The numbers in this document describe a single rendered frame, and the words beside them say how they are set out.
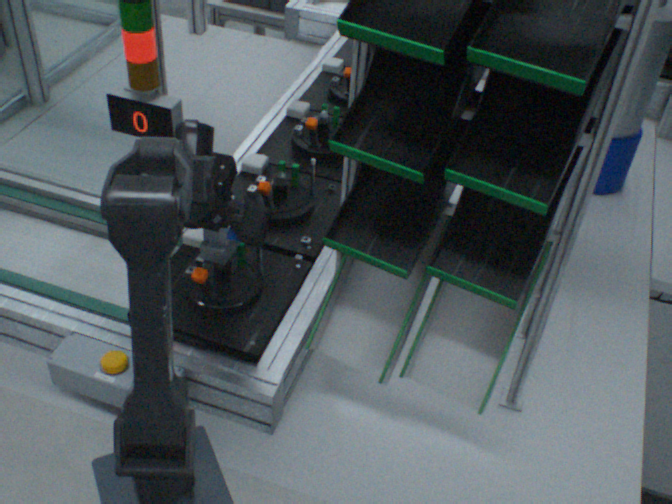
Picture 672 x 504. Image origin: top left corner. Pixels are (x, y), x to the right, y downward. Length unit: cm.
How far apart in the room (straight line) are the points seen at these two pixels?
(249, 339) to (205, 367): 8
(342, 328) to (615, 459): 50
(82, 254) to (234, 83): 82
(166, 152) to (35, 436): 63
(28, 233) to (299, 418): 66
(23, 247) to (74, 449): 45
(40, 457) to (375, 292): 58
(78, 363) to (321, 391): 40
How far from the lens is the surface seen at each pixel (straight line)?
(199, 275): 119
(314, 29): 234
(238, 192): 152
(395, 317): 115
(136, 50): 125
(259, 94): 207
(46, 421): 131
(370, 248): 105
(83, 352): 126
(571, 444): 132
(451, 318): 115
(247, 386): 118
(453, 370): 115
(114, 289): 141
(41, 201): 160
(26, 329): 137
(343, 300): 118
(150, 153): 82
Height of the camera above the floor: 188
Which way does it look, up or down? 41 degrees down
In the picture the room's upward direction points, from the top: 5 degrees clockwise
